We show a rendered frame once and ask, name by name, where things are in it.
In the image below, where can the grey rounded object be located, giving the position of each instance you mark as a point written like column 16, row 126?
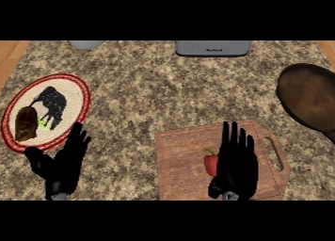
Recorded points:
column 87, row 44

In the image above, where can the dark brown food piece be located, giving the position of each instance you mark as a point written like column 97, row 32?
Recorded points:
column 25, row 124

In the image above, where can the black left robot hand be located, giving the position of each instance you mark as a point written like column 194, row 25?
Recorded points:
column 62, row 163

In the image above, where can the red bell pepper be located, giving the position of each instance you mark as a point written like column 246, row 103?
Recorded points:
column 211, row 163

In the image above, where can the oval red-rimmed placemat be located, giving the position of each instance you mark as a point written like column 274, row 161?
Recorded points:
column 45, row 111

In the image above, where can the wooden cutting board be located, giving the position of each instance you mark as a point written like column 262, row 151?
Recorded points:
column 187, row 163

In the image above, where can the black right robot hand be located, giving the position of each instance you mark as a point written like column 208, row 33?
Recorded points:
column 236, row 163

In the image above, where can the grey flat appliance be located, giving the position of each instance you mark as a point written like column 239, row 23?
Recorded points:
column 212, row 48

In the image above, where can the dark brown pan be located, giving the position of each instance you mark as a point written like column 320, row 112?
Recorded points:
column 315, row 100

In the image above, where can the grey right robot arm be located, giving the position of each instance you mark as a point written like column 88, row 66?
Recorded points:
column 230, row 196

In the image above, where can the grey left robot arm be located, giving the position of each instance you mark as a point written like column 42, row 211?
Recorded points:
column 60, row 197

